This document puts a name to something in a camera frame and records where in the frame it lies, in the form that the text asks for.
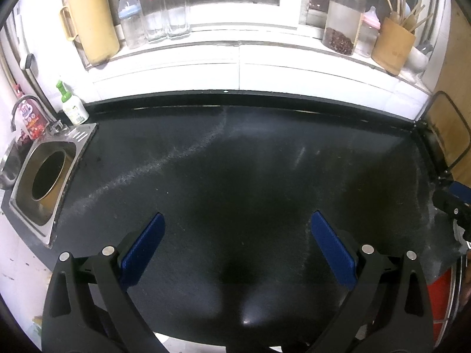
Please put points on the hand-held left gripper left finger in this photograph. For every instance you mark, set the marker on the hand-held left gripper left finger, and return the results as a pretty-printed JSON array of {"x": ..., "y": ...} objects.
[{"x": 143, "y": 250}]

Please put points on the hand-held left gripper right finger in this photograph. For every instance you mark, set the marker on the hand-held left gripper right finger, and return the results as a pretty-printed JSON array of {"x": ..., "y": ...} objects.
[{"x": 333, "y": 250}]

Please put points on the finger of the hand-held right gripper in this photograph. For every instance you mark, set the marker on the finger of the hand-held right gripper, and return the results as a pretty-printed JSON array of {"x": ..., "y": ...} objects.
[{"x": 447, "y": 202}]

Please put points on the black metal rack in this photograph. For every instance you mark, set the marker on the black metal rack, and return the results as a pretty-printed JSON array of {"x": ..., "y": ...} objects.
[{"x": 432, "y": 114}]

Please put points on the wooden cutting board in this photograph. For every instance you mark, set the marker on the wooden cutting board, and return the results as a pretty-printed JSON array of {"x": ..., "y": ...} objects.
[{"x": 454, "y": 92}]

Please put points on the steel sink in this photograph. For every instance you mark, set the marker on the steel sink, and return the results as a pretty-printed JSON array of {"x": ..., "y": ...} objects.
[{"x": 22, "y": 206}]

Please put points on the white green dish soap bottle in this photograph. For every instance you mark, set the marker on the white green dish soap bottle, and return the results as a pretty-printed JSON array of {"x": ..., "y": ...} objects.
[{"x": 74, "y": 108}]

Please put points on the bamboo utensil holder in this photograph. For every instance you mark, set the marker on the bamboo utensil holder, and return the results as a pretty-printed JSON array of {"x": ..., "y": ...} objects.
[{"x": 395, "y": 47}]

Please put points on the red printed packet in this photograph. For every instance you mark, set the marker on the red printed packet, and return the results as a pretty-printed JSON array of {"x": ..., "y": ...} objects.
[{"x": 33, "y": 117}]

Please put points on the pink capped baby bottle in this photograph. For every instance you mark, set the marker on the pink capped baby bottle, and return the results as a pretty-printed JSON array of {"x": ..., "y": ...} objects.
[{"x": 369, "y": 35}]

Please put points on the metal faucet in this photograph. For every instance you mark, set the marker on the metal faucet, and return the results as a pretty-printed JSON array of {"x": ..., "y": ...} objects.
[{"x": 27, "y": 99}]

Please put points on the bundle of wooden utensils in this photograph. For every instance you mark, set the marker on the bundle of wooden utensils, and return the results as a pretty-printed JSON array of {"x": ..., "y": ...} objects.
[{"x": 401, "y": 5}]

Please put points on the glass jar with red peppers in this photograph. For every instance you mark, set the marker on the glass jar with red peppers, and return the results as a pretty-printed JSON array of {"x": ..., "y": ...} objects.
[{"x": 343, "y": 25}]

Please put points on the blue capped baby bottle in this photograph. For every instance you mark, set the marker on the blue capped baby bottle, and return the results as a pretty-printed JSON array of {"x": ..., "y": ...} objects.
[{"x": 131, "y": 25}]

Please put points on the yellow plastic pitcher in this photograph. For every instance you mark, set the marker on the yellow plastic pitcher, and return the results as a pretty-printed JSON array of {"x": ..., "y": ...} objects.
[{"x": 95, "y": 25}]

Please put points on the clear drinking glass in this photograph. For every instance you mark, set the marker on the clear drinking glass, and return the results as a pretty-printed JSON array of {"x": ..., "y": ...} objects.
[
  {"x": 176, "y": 13},
  {"x": 153, "y": 18}
]

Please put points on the white wall hook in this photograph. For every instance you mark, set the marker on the white wall hook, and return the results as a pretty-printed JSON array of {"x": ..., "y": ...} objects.
[{"x": 28, "y": 61}]

